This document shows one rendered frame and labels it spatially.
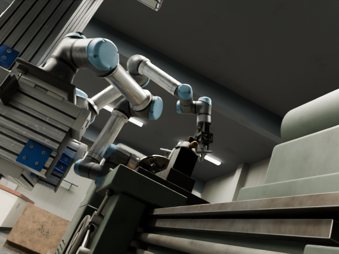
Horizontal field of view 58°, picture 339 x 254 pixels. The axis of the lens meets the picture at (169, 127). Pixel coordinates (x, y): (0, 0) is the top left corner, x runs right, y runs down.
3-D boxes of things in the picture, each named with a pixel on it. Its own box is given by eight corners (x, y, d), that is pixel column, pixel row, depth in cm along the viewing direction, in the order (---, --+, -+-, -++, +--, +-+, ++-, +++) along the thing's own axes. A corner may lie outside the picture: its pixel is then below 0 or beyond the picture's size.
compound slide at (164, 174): (147, 186, 118) (152, 174, 120) (169, 197, 120) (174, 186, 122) (165, 180, 99) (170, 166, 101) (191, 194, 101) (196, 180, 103)
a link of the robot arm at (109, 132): (118, 87, 160) (66, 168, 138) (135, 89, 155) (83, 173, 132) (128, 102, 169) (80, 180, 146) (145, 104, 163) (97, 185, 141)
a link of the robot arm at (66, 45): (62, 74, 130) (78, 51, 136) (85, 76, 124) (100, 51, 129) (43, 54, 121) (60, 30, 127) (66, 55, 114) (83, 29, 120)
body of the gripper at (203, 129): (200, 141, 162) (201, 120, 166) (193, 145, 169) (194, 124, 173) (213, 143, 164) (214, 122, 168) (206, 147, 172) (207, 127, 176)
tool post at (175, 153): (163, 174, 112) (173, 150, 116) (180, 183, 114) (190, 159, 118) (170, 171, 105) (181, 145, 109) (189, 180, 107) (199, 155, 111)
